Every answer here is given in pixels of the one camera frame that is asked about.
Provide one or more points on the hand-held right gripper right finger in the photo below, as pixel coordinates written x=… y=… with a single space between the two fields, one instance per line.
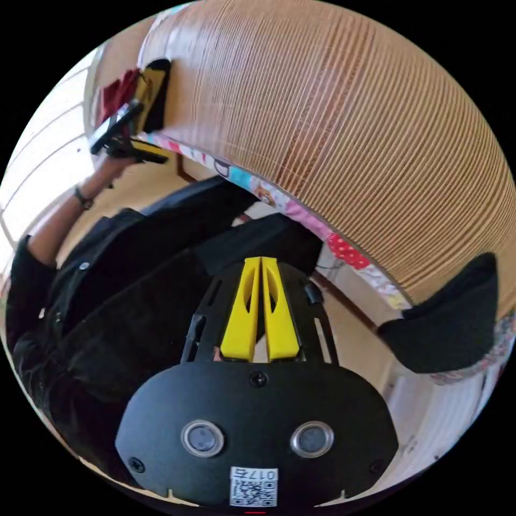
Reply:
x=281 y=326

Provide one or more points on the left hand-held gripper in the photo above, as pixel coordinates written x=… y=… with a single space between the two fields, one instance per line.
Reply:
x=115 y=128

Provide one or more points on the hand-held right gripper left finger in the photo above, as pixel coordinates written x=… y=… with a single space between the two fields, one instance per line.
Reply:
x=241 y=322

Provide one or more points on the person's left forearm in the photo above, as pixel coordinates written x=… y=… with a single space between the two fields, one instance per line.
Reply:
x=60 y=219

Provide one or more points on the black long pants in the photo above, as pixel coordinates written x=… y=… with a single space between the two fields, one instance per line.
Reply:
x=447 y=322

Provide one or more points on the person's left hand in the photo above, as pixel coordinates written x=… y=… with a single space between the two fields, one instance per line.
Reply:
x=115 y=167

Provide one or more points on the pile of clothes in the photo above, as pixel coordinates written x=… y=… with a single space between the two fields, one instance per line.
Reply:
x=117 y=89

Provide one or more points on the person's body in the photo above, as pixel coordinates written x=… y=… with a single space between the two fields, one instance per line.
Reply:
x=100 y=322

